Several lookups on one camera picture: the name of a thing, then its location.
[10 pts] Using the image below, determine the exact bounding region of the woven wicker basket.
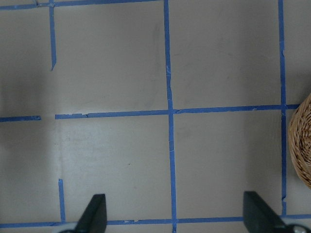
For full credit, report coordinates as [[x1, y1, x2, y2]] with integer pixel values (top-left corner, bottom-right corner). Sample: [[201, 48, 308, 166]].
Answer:
[[288, 96, 311, 187]]

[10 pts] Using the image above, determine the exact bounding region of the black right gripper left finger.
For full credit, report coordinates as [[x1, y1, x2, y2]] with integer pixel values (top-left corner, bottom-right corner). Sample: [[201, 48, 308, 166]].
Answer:
[[75, 194, 107, 233]]

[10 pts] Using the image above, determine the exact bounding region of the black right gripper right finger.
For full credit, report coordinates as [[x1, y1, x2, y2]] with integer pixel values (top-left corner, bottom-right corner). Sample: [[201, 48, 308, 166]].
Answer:
[[243, 191, 306, 233]]

